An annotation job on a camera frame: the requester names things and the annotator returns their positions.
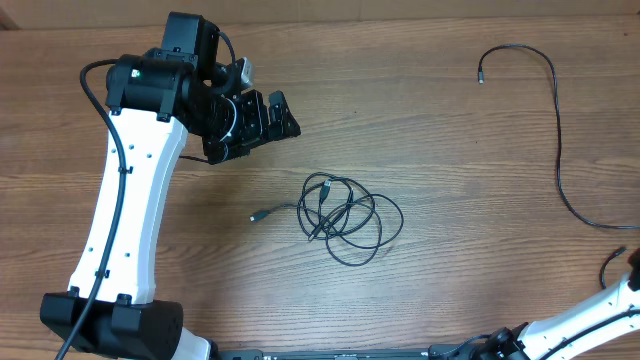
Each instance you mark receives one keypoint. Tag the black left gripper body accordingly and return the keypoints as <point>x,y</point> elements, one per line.
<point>236,124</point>

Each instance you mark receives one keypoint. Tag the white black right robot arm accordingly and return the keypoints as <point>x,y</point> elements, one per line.
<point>607,315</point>

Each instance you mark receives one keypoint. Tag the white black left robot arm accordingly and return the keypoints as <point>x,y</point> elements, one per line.
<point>153,103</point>

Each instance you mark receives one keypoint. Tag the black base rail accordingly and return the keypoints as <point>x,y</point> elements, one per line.
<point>433,352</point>

